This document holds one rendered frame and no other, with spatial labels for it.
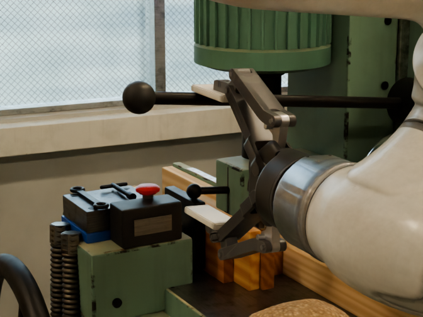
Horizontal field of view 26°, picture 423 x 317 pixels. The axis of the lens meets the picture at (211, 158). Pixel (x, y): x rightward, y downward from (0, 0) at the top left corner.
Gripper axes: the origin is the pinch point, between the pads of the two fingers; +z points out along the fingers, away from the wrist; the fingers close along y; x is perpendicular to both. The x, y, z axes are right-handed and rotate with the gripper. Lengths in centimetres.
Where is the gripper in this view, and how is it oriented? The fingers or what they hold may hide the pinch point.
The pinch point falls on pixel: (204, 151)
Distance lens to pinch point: 100.5
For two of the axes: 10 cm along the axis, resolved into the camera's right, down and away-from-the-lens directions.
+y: 0.6, -9.7, -2.2
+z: -4.8, -2.2, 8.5
